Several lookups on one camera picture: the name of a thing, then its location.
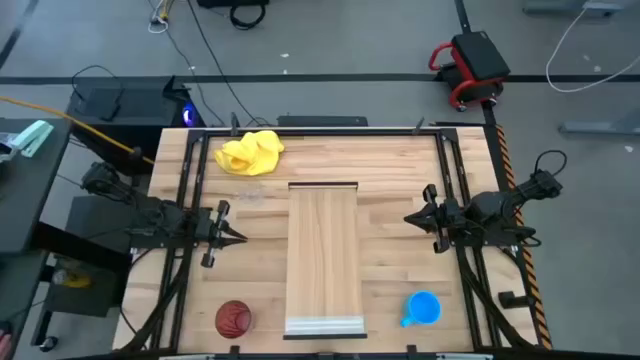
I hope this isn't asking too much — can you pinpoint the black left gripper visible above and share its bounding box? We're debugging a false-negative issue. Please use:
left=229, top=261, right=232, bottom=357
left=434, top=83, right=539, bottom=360
left=193, top=199, right=249, bottom=269

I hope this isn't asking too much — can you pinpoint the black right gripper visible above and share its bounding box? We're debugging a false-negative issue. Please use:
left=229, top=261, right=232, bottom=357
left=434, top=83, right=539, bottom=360
left=403, top=183, right=469, bottom=255

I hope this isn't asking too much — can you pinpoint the clear plastic mug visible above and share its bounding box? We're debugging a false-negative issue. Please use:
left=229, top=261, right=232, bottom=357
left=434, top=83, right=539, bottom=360
left=234, top=184, right=266, bottom=206

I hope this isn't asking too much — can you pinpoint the blue plastic mug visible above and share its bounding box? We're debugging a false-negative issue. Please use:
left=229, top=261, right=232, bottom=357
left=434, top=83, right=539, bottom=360
left=399, top=290, right=443, bottom=329

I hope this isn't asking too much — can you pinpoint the wooden cutting board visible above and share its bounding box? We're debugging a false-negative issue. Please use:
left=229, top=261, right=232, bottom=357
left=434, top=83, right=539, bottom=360
left=282, top=181, right=369, bottom=341

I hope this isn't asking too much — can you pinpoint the yellow cloth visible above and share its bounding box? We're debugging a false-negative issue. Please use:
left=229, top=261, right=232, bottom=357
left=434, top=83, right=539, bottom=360
left=213, top=129, right=286, bottom=177

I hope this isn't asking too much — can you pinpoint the yellow black hazard strip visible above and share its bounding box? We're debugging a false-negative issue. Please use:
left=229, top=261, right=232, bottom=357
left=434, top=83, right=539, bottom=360
left=494, top=124, right=554, bottom=351

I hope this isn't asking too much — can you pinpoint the black power strip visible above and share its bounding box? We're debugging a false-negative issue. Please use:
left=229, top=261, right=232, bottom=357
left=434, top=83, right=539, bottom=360
left=276, top=115, right=370, bottom=128

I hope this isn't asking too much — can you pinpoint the black equipment cart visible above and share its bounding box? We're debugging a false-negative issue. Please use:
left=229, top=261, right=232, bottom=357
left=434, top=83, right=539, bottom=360
left=29, top=193, right=134, bottom=351

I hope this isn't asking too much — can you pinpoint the yellow clear bottle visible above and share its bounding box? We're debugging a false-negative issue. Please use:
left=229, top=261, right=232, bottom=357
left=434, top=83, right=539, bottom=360
left=52, top=269, right=94, bottom=290

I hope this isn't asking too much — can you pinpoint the black computer tower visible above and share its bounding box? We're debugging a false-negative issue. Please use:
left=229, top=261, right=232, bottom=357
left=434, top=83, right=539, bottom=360
left=66, top=74, right=206, bottom=176

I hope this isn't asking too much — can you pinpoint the red black rolling stool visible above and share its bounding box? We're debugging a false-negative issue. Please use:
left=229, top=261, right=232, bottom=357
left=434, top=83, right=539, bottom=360
left=428, top=30, right=512, bottom=113

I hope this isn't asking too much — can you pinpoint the grey metal desk foot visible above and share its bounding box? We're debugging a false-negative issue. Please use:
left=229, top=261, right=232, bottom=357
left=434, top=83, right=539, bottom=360
left=558, top=107, right=640, bottom=136
left=522, top=0, right=625, bottom=16

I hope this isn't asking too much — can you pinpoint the black side table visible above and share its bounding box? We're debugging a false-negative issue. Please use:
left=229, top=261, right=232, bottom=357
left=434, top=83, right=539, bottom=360
left=0, top=117, right=74, bottom=256

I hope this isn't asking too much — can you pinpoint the mint green stapler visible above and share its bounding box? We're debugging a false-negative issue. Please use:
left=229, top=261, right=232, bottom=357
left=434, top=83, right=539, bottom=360
left=12, top=119, right=55, bottom=159

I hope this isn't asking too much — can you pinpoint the black frame bracket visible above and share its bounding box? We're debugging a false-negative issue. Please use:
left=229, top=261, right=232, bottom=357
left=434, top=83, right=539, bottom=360
left=498, top=290, right=531, bottom=310

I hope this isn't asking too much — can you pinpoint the long black cable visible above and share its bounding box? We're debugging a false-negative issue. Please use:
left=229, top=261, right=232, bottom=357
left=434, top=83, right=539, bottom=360
left=185, top=0, right=274, bottom=127

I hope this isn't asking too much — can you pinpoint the yellow cable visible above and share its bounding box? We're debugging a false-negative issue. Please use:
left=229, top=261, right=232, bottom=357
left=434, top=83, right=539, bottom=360
left=0, top=95, right=156, bottom=166

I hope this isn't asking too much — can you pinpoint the black coiled cable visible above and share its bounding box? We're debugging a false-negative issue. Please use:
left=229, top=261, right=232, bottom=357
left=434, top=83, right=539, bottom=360
left=229, top=3, right=267, bottom=30

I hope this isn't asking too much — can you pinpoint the white cable bundle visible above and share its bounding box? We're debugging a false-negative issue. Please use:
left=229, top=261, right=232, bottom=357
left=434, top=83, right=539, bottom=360
left=148, top=0, right=176, bottom=35

